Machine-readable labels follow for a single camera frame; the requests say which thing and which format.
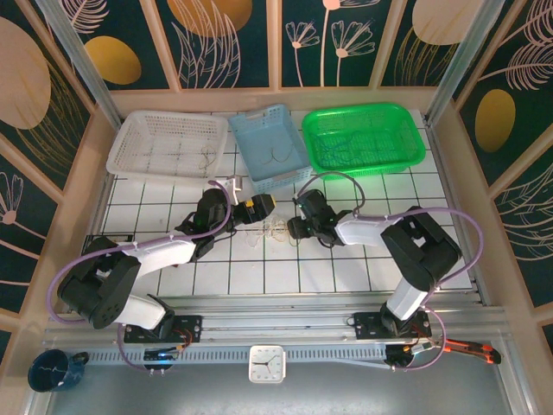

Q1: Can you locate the thin blue cable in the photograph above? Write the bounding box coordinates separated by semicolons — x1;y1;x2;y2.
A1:
318;128;362;153
320;141;352;168

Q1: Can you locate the aluminium frame post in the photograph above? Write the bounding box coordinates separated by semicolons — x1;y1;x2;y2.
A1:
422;0;506;127
34;0;127;131

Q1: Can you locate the grey slotted cable duct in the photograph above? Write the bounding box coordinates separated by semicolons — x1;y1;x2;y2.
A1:
84;345;390;367

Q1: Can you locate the light blue plastic basket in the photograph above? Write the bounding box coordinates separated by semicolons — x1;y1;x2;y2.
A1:
227;103;313;195

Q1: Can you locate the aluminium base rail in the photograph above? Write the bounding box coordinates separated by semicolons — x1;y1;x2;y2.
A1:
42;296;506;347

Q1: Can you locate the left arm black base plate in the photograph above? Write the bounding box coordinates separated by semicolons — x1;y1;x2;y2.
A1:
124;314;204;345

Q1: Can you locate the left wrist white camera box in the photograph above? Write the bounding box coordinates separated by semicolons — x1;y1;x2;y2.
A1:
226;174;245;205

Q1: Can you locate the dark blue mug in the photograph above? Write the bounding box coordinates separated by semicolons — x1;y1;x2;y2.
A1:
28;348;91;393

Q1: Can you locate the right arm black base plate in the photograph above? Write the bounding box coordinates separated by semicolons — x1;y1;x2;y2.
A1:
353;310;433;342

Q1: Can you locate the green plastic basket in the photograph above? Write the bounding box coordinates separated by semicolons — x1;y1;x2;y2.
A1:
301;101;428;182

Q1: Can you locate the orange black box cutter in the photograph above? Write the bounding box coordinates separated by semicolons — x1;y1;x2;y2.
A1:
442;337;504;364

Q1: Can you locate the white square analog clock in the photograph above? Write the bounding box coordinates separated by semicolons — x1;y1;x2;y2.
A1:
248;344;287;385

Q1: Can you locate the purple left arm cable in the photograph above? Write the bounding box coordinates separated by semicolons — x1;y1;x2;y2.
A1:
47;181;237;373

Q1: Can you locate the white perforated plastic basket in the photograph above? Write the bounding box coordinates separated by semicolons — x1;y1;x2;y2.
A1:
105;110;230;189

